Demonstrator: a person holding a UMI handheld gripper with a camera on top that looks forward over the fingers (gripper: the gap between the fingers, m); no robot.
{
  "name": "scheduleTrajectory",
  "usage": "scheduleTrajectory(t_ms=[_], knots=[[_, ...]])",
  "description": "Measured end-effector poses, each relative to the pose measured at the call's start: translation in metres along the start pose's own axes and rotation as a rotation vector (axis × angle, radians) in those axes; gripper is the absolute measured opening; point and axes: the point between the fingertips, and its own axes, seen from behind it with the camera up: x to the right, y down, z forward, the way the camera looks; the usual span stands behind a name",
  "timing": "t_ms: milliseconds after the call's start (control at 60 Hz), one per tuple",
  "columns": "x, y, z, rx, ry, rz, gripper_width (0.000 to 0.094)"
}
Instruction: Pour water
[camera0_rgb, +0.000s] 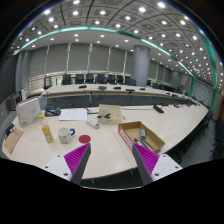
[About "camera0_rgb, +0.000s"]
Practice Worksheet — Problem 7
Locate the round red coaster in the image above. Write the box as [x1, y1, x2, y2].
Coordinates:
[79, 135, 91, 144]

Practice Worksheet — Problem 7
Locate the brown envelope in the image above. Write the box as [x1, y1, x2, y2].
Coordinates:
[4, 128, 23, 153]

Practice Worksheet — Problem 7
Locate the teal tool in box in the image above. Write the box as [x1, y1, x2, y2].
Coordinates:
[140, 129, 146, 139]

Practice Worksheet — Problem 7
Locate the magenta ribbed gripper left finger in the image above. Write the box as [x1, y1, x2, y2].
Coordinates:
[44, 142, 92, 186]

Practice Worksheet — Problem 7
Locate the black power strip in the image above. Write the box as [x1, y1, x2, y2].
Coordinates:
[153, 105, 164, 114]

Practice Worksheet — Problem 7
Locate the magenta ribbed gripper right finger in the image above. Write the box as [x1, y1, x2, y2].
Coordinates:
[131, 143, 183, 186]

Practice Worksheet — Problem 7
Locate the black desk telephone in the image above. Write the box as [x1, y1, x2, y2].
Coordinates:
[45, 106, 61, 116]

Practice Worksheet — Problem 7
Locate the white carton box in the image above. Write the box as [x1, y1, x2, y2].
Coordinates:
[16, 97, 41, 128]

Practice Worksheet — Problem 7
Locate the white paper sheet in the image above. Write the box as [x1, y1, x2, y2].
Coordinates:
[59, 109, 87, 121]

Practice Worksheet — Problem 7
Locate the yellow labelled drink bottle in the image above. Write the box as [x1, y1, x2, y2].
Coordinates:
[40, 114, 53, 143]

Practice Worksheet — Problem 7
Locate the grey concrete column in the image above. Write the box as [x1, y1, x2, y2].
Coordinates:
[131, 45, 151, 87]

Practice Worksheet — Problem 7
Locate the white remote control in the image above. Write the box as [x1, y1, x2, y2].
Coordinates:
[86, 119, 100, 129]

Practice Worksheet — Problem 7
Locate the open cardboard box red side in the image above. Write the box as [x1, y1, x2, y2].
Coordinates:
[118, 121, 165, 153]

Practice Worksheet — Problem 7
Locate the black clip on box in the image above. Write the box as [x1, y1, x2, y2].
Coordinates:
[97, 113, 110, 119]

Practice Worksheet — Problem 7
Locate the plain brown cardboard box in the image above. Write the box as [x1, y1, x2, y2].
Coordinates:
[98, 104, 122, 124]

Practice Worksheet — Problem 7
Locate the white patterned mug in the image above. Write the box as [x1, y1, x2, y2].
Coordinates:
[57, 128, 75, 144]

